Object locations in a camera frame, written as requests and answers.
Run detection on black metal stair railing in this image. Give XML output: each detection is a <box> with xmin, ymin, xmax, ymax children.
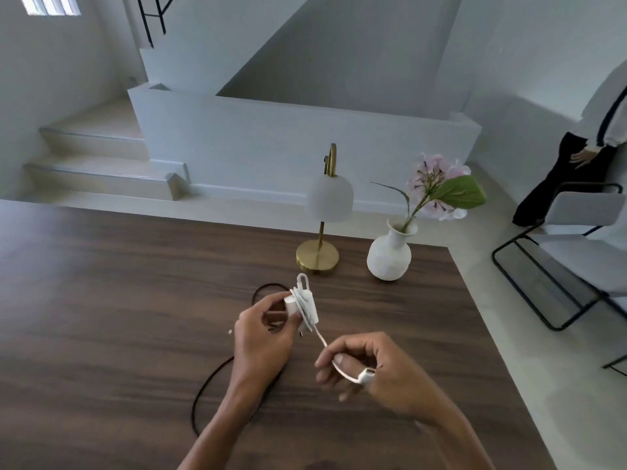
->
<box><xmin>133</xmin><ymin>0</ymin><xmax>178</xmax><ymax>49</ymax></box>

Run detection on person's right forearm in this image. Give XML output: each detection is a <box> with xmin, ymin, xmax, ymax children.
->
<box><xmin>414</xmin><ymin>392</ymin><xmax>496</xmax><ymax>470</ymax></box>

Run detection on white ceramic vase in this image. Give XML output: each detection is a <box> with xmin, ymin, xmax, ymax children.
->
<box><xmin>366</xmin><ymin>217</ymin><xmax>419</xmax><ymax>282</ymax></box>

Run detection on window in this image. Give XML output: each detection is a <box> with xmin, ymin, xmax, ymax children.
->
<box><xmin>20</xmin><ymin>0</ymin><xmax>82</xmax><ymax>17</ymax></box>

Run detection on beige stair steps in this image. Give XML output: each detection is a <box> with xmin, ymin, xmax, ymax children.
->
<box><xmin>24</xmin><ymin>97</ymin><xmax>191</xmax><ymax>202</ymax></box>

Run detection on person's left forearm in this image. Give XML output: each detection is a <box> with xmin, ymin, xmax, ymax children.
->
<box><xmin>177</xmin><ymin>379</ymin><xmax>287</xmax><ymax>470</ymax></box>

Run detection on person's right hand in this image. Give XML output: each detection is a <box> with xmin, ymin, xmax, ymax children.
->
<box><xmin>314</xmin><ymin>332</ymin><xmax>444</xmax><ymax>422</ymax></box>

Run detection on black cable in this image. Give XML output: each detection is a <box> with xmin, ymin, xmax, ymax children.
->
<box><xmin>192</xmin><ymin>283</ymin><xmax>291</xmax><ymax>438</ymax></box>

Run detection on pink flower with green leaf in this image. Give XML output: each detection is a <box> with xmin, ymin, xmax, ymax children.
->
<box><xmin>370</xmin><ymin>152</ymin><xmax>489</xmax><ymax>234</ymax></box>

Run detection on white charger with cable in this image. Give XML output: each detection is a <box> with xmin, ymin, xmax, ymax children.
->
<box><xmin>283</xmin><ymin>272</ymin><xmax>378</xmax><ymax>385</ymax></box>

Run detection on brass table lamp white shade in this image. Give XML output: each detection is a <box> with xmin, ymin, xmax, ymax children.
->
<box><xmin>295</xmin><ymin>143</ymin><xmax>355</xmax><ymax>276</ymax></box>

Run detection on person's left hand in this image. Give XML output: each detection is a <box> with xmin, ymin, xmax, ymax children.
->
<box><xmin>233</xmin><ymin>291</ymin><xmax>302</xmax><ymax>393</ymax></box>

